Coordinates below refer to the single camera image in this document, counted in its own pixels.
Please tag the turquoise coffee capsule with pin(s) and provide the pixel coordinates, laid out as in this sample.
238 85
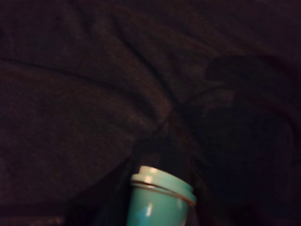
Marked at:
157 200

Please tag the dark grey cloth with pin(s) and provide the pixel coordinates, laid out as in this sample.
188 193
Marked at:
94 82

